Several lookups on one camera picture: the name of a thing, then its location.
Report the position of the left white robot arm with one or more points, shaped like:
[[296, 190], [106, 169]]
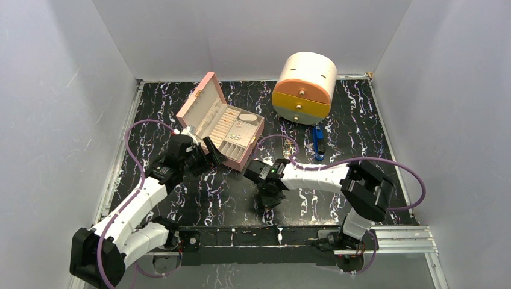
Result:
[[101, 254]]

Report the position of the white oval pad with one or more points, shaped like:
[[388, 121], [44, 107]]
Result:
[[249, 118]]

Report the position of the round three-drawer organizer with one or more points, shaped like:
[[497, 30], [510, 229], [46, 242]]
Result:
[[304, 91]]

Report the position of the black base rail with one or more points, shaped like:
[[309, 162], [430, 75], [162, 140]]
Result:
[[270, 245]]

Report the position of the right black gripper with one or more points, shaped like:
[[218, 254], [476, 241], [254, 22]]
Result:
[[269, 202]]

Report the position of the blue stapler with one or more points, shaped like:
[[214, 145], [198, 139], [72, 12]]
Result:
[[318, 142]]

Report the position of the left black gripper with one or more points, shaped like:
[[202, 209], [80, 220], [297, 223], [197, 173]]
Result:
[[206, 161]]

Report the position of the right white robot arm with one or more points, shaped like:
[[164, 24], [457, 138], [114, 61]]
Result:
[[365, 187]]

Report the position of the pink jewelry box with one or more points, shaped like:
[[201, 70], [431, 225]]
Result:
[[208, 111]]

